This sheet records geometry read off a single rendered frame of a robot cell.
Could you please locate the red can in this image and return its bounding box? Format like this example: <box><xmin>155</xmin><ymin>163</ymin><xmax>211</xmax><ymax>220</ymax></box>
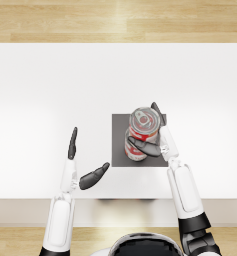
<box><xmin>123</xmin><ymin>128</ymin><xmax>148</xmax><ymax>162</ymax></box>
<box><xmin>127</xmin><ymin>106</ymin><xmax>162</xmax><ymax>144</ymax></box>

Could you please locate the dark round robot body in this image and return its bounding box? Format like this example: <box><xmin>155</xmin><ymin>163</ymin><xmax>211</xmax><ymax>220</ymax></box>
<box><xmin>89</xmin><ymin>232</ymin><xmax>188</xmax><ymax>256</ymax></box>

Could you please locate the dark grey square mat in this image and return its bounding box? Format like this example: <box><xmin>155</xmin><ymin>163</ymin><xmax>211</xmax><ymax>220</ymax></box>
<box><xmin>111</xmin><ymin>113</ymin><xmax>169</xmax><ymax>168</ymax></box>

